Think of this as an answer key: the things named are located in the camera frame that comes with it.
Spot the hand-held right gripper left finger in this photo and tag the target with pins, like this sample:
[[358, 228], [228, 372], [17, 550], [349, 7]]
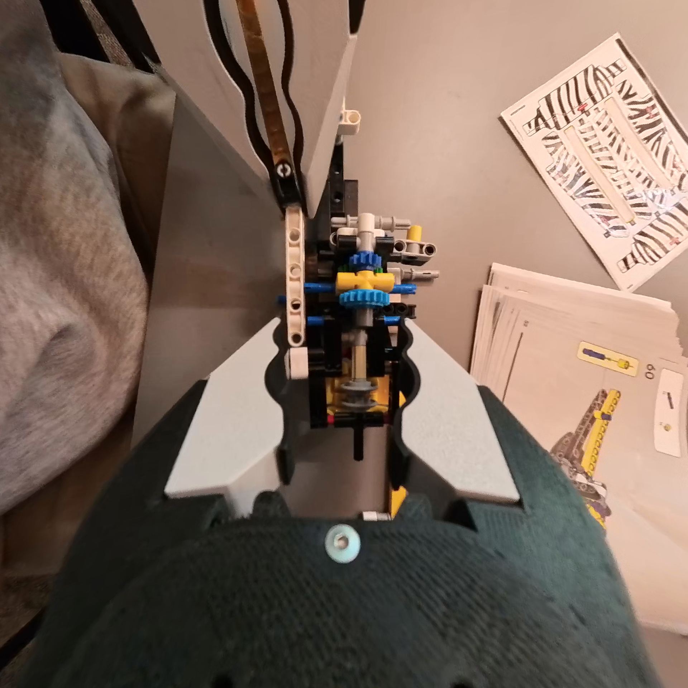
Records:
[[231, 419]]

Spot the lego gearbox model assembly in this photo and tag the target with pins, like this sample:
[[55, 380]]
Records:
[[361, 279]]

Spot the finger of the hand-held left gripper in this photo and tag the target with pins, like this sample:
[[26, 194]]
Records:
[[183, 43], [328, 64]]

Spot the zebra striped sticker sheet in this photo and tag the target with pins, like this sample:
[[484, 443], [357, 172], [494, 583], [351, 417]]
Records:
[[602, 161]]

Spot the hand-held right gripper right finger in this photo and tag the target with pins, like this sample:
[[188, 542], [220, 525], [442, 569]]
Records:
[[457, 430]]

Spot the yellow lego beam white connector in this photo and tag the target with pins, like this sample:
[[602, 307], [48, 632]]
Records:
[[398, 500]]

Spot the lego instruction booklet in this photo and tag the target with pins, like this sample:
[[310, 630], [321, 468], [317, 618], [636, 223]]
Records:
[[564, 408]]

